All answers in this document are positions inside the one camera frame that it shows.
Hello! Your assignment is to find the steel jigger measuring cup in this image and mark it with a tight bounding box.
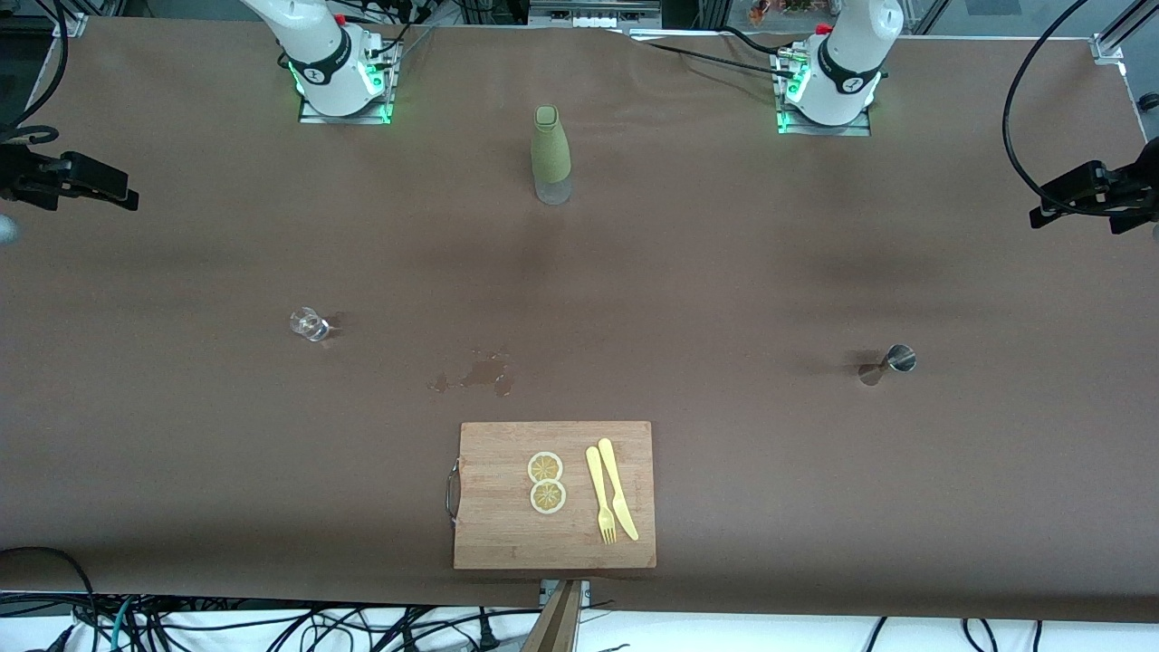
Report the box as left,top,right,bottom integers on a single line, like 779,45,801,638
858,344,917,388

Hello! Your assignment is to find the clear glass shaker cup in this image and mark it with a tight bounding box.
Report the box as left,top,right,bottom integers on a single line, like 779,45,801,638
289,307,331,343

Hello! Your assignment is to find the brown table cloth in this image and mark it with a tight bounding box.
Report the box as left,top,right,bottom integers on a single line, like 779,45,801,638
0,16,1159,624

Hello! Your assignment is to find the green sleeved glass bottle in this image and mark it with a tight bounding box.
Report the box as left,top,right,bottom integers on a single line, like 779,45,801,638
531,105,573,206

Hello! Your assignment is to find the grey metal equipment rack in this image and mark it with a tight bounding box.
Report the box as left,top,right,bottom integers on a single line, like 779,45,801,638
528,0,664,34

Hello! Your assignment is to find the wooden cutting board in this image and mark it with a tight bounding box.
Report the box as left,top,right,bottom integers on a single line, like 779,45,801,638
445,421,657,571

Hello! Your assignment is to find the yellow plastic knife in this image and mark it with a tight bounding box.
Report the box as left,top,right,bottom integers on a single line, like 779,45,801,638
598,437,640,542

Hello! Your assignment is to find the yellow plastic fork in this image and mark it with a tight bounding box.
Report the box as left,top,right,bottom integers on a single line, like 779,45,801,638
585,446,618,545

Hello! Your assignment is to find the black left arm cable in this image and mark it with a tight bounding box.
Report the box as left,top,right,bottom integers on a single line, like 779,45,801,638
1002,0,1101,216

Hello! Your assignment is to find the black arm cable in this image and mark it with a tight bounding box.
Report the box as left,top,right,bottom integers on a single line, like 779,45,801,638
1002,0,1101,216
0,0,72,146

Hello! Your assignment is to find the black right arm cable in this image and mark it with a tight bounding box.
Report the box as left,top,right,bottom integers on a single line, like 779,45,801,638
0,0,72,146

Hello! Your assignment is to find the aluminium frame profile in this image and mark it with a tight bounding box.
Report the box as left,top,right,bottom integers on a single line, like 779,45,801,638
1091,0,1159,64
36,0,87,37

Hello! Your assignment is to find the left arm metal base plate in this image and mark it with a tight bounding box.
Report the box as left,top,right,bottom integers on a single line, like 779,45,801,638
774,50,873,137

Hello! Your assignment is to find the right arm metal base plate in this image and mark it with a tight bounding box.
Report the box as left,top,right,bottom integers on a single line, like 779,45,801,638
297,41,402,126

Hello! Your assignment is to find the black looped floor cable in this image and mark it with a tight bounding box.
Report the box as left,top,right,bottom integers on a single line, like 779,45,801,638
0,546,101,652

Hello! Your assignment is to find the black base power cable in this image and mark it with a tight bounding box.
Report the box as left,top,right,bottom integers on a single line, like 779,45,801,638
625,25,800,81

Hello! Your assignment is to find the teal floor cable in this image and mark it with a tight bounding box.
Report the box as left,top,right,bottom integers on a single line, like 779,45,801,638
107,598,137,652

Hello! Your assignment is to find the wooden post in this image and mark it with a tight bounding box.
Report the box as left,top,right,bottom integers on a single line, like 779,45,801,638
522,580,582,652

